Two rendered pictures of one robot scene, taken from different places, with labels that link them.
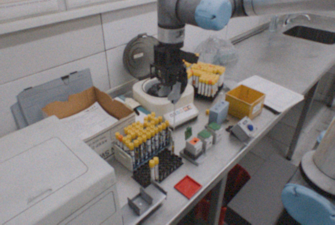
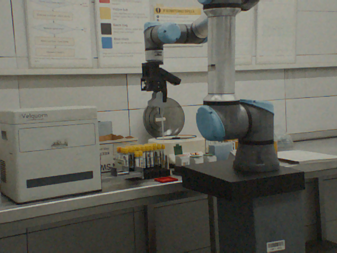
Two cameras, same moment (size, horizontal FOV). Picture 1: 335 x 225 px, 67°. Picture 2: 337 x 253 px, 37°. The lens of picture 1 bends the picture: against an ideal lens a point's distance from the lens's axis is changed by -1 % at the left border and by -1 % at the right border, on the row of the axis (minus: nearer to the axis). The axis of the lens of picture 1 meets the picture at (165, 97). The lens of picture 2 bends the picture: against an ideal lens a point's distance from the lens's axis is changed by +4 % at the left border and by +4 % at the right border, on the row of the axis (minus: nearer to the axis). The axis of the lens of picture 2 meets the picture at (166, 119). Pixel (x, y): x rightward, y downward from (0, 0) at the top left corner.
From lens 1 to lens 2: 1.39 m
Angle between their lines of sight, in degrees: 33
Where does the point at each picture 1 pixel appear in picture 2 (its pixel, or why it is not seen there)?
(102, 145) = (105, 156)
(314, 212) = (205, 118)
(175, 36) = (153, 55)
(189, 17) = (156, 36)
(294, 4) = not seen: hidden behind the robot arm
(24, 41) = (62, 85)
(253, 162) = not seen: outside the picture
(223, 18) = (173, 33)
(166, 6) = (147, 35)
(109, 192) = (92, 122)
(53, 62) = not seen: hidden behind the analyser
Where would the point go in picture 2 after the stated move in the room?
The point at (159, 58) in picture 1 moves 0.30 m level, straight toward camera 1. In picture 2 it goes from (145, 72) to (118, 68)
